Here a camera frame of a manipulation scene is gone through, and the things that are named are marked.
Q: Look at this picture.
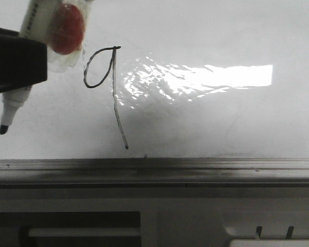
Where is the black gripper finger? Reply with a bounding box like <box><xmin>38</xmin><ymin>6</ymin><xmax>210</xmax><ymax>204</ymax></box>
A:
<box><xmin>0</xmin><ymin>28</ymin><xmax>47</xmax><ymax>93</ymax></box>

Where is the white whiteboard marker pen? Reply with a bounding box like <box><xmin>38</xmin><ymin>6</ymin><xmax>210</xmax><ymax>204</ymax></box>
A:
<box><xmin>0</xmin><ymin>1</ymin><xmax>92</xmax><ymax>135</ymax></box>

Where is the white plastic marker tray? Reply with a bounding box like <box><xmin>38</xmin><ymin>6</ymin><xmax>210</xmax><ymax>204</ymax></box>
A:
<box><xmin>221</xmin><ymin>210</ymin><xmax>309</xmax><ymax>246</ymax></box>

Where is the white whiteboard with metal frame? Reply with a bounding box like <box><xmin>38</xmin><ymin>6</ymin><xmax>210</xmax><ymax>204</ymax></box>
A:
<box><xmin>0</xmin><ymin>1</ymin><xmax>309</xmax><ymax>185</ymax></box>

